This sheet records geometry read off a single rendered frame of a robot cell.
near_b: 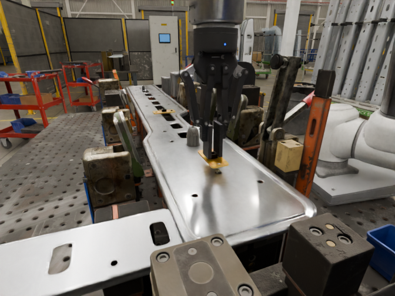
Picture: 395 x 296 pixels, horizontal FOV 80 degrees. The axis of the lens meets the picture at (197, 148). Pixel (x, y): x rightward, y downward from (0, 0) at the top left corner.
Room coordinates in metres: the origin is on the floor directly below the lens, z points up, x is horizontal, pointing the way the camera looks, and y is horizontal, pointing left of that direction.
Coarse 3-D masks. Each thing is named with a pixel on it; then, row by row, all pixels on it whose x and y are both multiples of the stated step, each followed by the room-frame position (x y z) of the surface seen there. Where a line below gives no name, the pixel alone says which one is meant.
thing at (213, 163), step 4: (200, 152) 0.46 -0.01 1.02; (212, 152) 0.45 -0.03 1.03; (204, 156) 0.44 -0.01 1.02; (212, 156) 0.43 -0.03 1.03; (216, 156) 0.44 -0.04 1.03; (208, 160) 0.42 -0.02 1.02; (212, 160) 0.42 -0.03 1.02; (216, 160) 0.42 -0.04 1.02; (220, 160) 0.42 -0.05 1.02; (224, 160) 0.42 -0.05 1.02; (212, 164) 0.41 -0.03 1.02; (216, 164) 0.41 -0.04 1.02; (220, 164) 0.41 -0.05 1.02; (224, 164) 0.41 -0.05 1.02; (228, 164) 0.41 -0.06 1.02
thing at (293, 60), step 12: (276, 60) 0.48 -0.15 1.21; (288, 60) 0.50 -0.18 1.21; (300, 60) 0.48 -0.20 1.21; (288, 72) 0.48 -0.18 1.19; (276, 84) 0.50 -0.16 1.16; (288, 84) 0.48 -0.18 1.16; (276, 96) 0.50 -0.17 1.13; (288, 96) 0.48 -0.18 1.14; (276, 108) 0.49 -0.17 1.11; (276, 120) 0.47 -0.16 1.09; (264, 132) 0.50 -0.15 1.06
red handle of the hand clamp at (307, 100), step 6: (312, 96) 0.51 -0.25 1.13; (300, 102) 0.52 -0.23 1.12; (306, 102) 0.51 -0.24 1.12; (294, 108) 0.51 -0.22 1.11; (300, 108) 0.50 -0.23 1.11; (306, 108) 0.52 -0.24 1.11; (288, 114) 0.50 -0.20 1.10; (294, 114) 0.50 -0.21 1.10; (288, 120) 0.49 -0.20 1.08; (270, 126) 0.49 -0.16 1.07; (282, 126) 0.49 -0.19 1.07
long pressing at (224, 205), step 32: (160, 96) 1.18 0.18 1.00; (160, 128) 0.69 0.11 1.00; (160, 160) 0.47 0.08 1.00; (192, 160) 0.47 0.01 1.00; (256, 160) 0.46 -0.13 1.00; (192, 192) 0.34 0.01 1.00; (224, 192) 0.34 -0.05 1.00; (256, 192) 0.34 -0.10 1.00; (288, 192) 0.34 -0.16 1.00; (192, 224) 0.26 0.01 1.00; (224, 224) 0.26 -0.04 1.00; (256, 224) 0.26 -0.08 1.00; (288, 224) 0.27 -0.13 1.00
